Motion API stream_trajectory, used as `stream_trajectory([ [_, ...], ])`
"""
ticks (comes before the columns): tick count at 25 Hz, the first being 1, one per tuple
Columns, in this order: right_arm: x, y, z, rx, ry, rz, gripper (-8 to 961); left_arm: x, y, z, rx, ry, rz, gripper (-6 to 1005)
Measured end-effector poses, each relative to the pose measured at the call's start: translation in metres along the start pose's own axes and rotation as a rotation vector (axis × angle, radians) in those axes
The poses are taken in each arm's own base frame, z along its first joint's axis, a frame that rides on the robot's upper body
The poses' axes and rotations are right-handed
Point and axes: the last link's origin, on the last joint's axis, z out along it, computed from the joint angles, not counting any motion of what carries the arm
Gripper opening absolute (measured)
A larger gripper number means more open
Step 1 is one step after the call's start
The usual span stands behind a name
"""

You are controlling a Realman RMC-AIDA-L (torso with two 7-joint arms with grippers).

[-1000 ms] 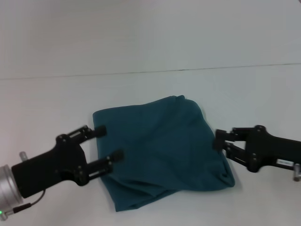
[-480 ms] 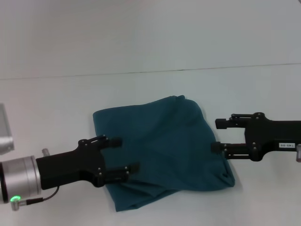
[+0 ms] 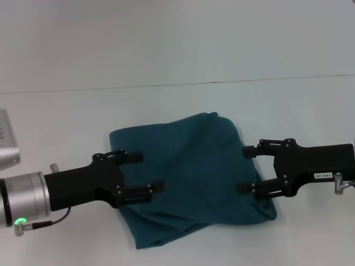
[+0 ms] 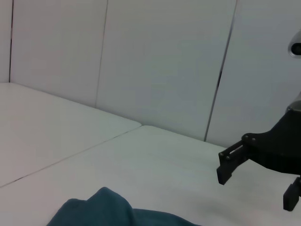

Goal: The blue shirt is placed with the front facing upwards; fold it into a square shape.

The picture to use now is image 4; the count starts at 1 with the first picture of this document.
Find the silver right wrist camera with bracket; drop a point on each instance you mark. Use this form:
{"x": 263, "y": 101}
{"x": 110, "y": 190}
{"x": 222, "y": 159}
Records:
{"x": 296, "y": 47}

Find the teal t-shirt with FREE print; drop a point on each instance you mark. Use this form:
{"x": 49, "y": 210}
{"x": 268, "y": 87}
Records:
{"x": 105, "y": 209}

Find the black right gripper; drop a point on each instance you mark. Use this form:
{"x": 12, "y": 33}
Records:
{"x": 282, "y": 148}

